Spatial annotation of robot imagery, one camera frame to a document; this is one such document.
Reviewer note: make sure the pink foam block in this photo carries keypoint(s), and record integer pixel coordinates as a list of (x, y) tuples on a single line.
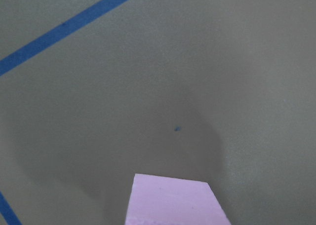
[(157, 200)]

